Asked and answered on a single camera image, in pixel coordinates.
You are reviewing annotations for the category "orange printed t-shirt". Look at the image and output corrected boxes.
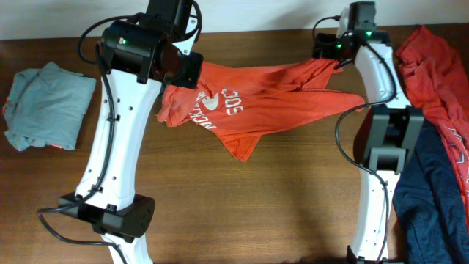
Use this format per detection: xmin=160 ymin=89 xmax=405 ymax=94
xmin=157 ymin=59 xmax=364 ymax=161

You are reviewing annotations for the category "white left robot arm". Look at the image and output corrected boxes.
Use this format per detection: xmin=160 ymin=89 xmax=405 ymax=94
xmin=59 ymin=0 xmax=203 ymax=263

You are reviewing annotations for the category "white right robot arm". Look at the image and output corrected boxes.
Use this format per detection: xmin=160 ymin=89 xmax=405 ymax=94
xmin=312 ymin=1 xmax=424 ymax=263

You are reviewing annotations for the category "folded grey t-shirt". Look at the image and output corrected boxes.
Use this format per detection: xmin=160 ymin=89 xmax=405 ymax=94
xmin=3 ymin=62 xmax=97 ymax=151

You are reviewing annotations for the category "navy blue garment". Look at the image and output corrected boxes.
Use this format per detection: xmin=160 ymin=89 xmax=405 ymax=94
xmin=393 ymin=121 xmax=468 ymax=263

